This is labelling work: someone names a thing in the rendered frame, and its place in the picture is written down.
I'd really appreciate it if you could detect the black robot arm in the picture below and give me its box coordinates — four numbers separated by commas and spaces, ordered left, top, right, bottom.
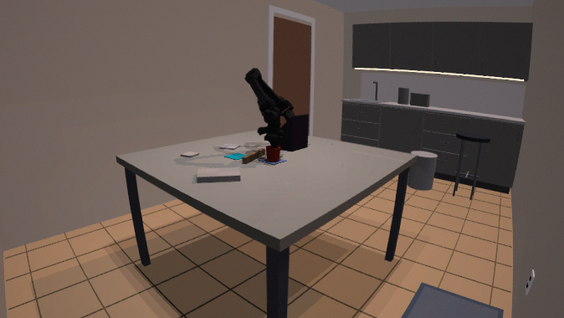
245, 68, 295, 135

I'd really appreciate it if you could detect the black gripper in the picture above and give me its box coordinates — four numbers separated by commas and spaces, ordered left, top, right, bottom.
264, 121, 284, 148

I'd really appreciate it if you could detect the tan wooden flat bar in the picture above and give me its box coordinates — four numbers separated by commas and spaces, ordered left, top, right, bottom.
242, 148, 265, 164

